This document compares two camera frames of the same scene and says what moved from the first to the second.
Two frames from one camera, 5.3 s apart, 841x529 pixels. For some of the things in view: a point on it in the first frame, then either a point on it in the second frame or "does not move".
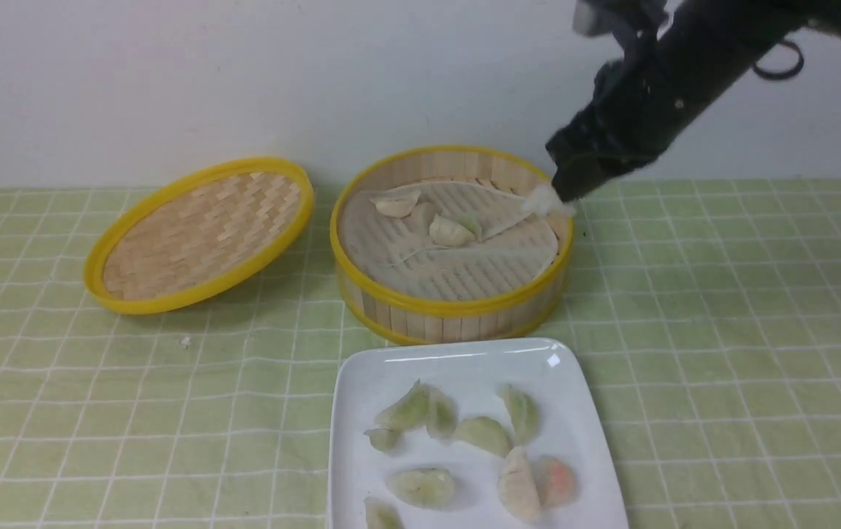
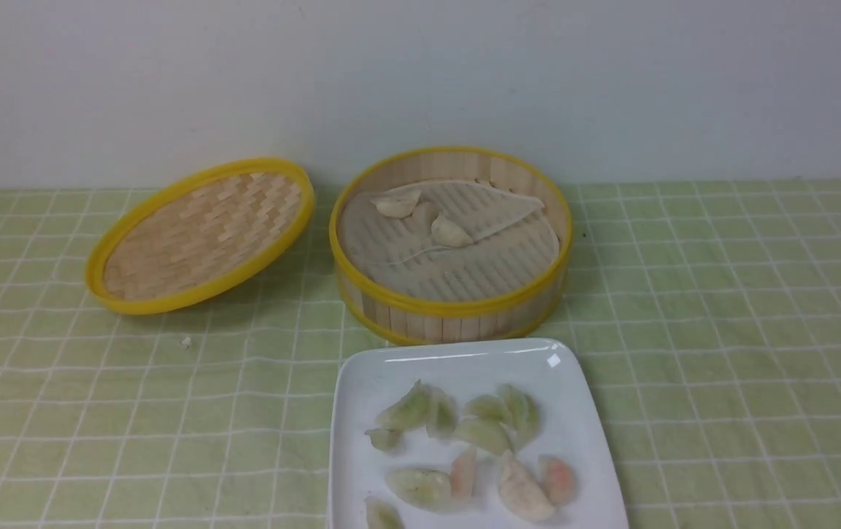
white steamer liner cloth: (398, 256) does not move
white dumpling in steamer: (398, 203) does not move
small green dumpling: (382, 439) does not move
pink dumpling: (419, 220) → (462, 474)
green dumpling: (474, 222) → (489, 406)
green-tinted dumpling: (442, 414) does not move
